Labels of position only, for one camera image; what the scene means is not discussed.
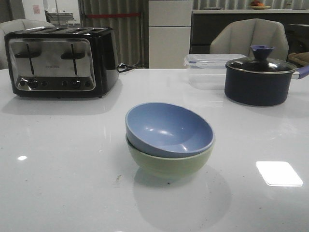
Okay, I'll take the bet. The white cabinet column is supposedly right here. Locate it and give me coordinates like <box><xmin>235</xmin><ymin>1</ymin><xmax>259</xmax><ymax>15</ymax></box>
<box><xmin>148</xmin><ymin>0</ymin><xmax>193</xmax><ymax>69</ymax></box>

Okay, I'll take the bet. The clear plastic food container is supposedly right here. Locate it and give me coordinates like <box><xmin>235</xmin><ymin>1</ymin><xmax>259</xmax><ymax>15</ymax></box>
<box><xmin>184</xmin><ymin>54</ymin><xmax>245</xmax><ymax>91</ymax></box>

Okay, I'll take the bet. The blue bowl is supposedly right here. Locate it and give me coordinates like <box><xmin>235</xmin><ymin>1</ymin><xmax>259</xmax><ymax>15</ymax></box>
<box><xmin>125</xmin><ymin>102</ymin><xmax>215</xmax><ymax>158</ymax></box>

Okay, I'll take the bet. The tan cushion sofa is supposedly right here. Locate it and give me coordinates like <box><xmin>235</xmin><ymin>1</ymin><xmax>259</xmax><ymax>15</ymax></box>
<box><xmin>288</xmin><ymin>52</ymin><xmax>309</xmax><ymax>67</ymax></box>

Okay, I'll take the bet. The glass lid with blue knob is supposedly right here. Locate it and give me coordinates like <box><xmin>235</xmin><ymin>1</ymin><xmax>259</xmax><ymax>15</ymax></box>
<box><xmin>225</xmin><ymin>45</ymin><xmax>296</xmax><ymax>74</ymax></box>

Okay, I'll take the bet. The black chrome toaster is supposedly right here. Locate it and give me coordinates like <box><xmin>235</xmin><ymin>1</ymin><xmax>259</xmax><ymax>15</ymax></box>
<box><xmin>4</xmin><ymin>27</ymin><xmax>119</xmax><ymax>98</ymax></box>

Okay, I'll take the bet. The green bowl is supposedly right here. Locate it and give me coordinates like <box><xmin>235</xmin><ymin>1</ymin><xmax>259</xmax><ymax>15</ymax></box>
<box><xmin>126</xmin><ymin>138</ymin><xmax>214</xmax><ymax>179</ymax></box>

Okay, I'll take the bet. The dark blue saucepan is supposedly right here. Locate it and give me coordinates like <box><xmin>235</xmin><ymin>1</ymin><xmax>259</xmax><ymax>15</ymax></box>
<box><xmin>225</xmin><ymin>66</ymin><xmax>309</xmax><ymax>106</ymax></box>

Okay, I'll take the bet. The fruit plate on counter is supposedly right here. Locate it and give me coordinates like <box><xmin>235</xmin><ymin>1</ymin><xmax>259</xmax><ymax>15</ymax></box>
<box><xmin>249</xmin><ymin>0</ymin><xmax>270</xmax><ymax>10</ymax></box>

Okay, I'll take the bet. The beige upholstered chair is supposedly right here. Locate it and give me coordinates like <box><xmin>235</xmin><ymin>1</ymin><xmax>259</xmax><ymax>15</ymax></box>
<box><xmin>210</xmin><ymin>18</ymin><xmax>289</xmax><ymax>60</ymax></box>

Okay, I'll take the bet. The black toaster power cable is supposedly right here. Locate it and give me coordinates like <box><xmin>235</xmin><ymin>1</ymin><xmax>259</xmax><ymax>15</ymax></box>
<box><xmin>116</xmin><ymin>62</ymin><xmax>145</xmax><ymax>73</ymax></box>

